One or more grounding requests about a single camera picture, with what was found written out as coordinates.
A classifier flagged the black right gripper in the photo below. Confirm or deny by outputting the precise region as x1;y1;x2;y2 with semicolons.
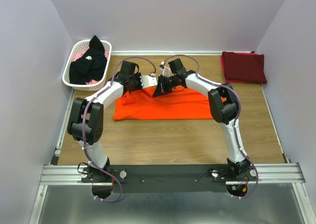
153;75;177;98

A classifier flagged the orange t shirt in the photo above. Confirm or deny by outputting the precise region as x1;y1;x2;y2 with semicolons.
113;87;213;121

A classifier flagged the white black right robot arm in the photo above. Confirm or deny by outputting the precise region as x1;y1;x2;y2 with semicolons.
154;58;258;181

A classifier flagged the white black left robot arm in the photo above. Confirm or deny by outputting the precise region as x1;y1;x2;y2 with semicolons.
67;60;145;182

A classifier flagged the black t shirt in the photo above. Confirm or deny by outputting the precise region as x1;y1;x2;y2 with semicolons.
69;36;107;85

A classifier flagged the white plastic laundry basket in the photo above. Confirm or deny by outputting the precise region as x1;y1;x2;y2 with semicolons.
62;37;112;91

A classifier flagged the folded maroon t shirt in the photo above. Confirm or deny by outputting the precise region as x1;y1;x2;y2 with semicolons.
222;51;267;84

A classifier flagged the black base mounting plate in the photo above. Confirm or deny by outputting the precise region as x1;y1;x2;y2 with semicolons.
77;164;257;200

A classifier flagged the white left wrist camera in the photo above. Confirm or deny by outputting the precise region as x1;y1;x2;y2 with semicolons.
140;75;158;88

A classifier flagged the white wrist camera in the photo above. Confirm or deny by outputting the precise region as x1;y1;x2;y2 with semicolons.
140;75;158;88
162;67;171;77

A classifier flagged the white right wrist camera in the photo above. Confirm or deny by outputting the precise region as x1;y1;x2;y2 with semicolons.
162;67;171;77

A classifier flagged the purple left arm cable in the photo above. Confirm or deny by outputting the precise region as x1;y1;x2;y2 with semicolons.
82;56;158;203

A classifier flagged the aluminium extrusion rail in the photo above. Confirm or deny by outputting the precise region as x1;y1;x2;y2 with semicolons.
40;163;306;186

